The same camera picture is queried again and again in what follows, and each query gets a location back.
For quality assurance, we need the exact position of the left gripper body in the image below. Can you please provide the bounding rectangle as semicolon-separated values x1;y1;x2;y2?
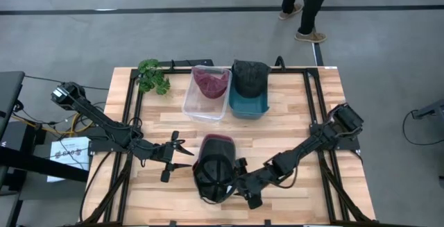
157;131;181;183

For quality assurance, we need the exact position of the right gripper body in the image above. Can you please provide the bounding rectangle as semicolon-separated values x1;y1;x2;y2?
234;157;270;210

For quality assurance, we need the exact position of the black baseball cap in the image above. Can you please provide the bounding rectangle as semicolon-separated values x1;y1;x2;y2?
230;59;273;99
192;137;240;204

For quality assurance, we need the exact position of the clear plastic bin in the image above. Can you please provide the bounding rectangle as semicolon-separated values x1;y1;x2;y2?
181;64;233;122

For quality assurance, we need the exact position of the teal plastic bin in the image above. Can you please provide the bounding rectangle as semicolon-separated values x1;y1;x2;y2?
228;67;271;120

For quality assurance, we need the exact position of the green artificial plant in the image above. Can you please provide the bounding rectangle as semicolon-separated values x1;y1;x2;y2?
136;58;171;96

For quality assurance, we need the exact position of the white printed paper sheet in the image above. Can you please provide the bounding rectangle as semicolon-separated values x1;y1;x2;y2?
46;136;92;183

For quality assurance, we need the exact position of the black equipment stand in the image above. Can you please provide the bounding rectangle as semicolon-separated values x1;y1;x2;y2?
0;121;89;227

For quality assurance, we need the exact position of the dark grey side table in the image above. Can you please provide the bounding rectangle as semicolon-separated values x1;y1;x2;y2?
0;70;26;141

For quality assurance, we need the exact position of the person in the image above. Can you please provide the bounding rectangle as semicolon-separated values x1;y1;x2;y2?
278;0;338;44

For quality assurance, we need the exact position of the grey furniture leg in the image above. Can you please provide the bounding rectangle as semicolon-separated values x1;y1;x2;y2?
412;97;444;119

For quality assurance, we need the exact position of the yellow floor cable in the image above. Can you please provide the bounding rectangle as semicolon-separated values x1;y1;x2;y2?
10;112;94;136

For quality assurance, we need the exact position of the black aluminium rig frame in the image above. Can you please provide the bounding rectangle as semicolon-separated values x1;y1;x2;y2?
74;57;379;227

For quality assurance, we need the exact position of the thin black cable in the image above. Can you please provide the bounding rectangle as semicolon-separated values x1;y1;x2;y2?
24;75;110;92

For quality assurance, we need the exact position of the black floor cable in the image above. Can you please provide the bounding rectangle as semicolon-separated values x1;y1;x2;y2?
402;108;444;146

